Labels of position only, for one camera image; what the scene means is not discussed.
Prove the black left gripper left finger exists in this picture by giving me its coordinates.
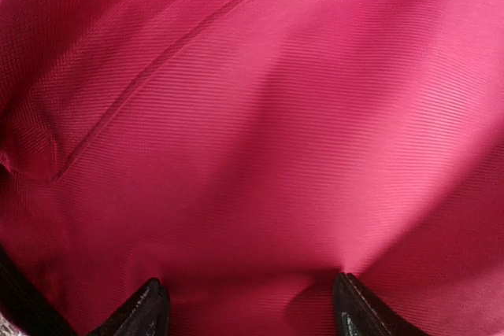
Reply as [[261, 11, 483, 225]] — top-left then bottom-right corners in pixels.
[[88, 278, 170, 336]]

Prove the red student backpack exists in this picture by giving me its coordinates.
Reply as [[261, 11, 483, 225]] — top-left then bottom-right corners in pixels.
[[1, 0, 503, 335]]

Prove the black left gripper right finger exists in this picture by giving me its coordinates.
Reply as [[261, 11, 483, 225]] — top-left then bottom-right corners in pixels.
[[332, 273, 420, 336]]

